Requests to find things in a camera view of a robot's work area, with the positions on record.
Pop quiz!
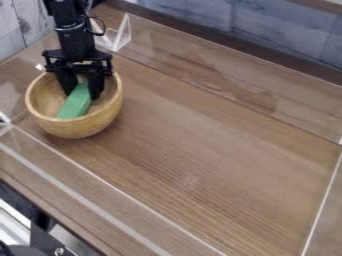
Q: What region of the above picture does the green rectangular block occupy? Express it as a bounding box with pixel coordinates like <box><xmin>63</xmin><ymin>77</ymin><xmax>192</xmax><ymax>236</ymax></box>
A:
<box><xmin>56</xmin><ymin>83</ymin><xmax>91</xmax><ymax>119</ymax></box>

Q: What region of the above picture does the clear acrylic enclosure wall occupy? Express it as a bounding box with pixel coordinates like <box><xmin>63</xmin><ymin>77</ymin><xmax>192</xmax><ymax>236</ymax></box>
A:
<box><xmin>0</xmin><ymin>18</ymin><xmax>342</xmax><ymax>256</ymax></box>

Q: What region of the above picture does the black metal table bracket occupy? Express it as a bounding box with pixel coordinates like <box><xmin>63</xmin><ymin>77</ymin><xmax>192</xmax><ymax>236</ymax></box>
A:
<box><xmin>29</xmin><ymin>212</ymin><xmax>76</xmax><ymax>256</ymax></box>

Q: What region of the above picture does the clear acrylic corner bracket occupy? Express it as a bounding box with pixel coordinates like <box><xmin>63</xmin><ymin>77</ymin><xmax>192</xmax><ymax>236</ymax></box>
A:
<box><xmin>91</xmin><ymin>14</ymin><xmax>132</xmax><ymax>52</ymax></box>

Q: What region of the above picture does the wooden bowl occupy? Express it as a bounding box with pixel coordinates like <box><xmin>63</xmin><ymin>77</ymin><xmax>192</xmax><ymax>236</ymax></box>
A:
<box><xmin>24</xmin><ymin>72</ymin><xmax>123</xmax><ymax>139</ymax></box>

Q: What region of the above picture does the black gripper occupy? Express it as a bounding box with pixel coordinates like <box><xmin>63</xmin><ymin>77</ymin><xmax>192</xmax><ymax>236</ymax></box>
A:
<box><xmin>41</xmin><ymin>24</ymin><xmax>112</xmax><ymax>100</ymax></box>

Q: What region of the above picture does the black cable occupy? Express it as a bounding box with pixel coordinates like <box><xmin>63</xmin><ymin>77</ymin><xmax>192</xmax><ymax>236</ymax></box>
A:
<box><xmin>0</xmin><ymin>240</ymin><xmax>14</xmax><ymax>256</ymax></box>

